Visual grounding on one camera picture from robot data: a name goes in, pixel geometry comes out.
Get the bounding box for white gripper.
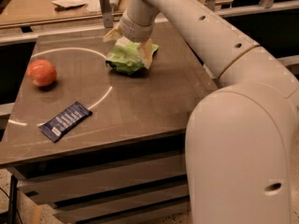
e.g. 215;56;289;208
103;11;153;69

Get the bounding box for green rice chip bag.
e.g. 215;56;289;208
106;37;159;75

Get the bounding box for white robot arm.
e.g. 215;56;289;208
105;0;299;224

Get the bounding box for red apple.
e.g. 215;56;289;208
26;60;57;87

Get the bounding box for white paper sheets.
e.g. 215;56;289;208
53;0;101;13

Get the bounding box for wooden background desk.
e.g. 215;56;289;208
0;0;235;30

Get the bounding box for grey drawer cabinet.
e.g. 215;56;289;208
0;22;215;224

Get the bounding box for blue snack bar wrapper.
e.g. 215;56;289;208
38;102;93;143

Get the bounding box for black stand leg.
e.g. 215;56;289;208
8;175;18;224

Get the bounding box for metal bracket post left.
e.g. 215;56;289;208
99;0;113;28

